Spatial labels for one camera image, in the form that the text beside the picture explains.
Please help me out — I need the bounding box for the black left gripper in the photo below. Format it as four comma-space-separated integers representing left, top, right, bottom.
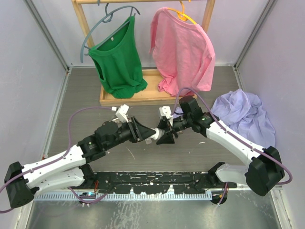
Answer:
104, 116, 156, 150

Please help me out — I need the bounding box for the white capped pill bottle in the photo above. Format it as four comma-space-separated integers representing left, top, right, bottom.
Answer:
151, 128, 165, 140

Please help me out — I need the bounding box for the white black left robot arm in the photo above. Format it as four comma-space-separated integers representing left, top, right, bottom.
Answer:
4, 117, 164, 208

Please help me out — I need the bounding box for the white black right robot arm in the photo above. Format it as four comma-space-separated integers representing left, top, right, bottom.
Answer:
153, 96, 285, 196

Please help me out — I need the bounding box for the wooden clothes rack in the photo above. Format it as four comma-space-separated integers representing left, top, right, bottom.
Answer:
71, 0, 216, 107

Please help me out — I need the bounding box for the pink t-shirt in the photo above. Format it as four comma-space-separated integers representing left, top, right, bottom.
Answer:
150, 7, 215, 96

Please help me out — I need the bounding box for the green t-shirt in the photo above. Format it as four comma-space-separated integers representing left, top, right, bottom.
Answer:
88, 16, 148, 99

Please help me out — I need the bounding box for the lavender crumpled cloth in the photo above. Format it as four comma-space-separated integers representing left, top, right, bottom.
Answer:
175, 88, 276, 148

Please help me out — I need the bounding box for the yellow clothes hanger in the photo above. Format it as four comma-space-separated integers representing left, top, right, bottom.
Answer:
167, 0, 197, 24

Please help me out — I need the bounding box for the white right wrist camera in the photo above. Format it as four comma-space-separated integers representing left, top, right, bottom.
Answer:
159, 106, 173, 120

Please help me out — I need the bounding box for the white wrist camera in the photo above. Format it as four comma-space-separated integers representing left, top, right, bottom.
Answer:
112, 104, 129, 123
159, 106, 173, 120

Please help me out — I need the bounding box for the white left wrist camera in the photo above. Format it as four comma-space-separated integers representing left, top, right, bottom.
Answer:
112, 104, 129, 123

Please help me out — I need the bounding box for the aluminium frame rail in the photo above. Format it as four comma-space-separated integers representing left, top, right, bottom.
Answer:
23, 171, 283, 191

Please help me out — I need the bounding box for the white slotted cable duct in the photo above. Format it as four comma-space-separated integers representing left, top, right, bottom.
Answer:
34, 190, 212, 201

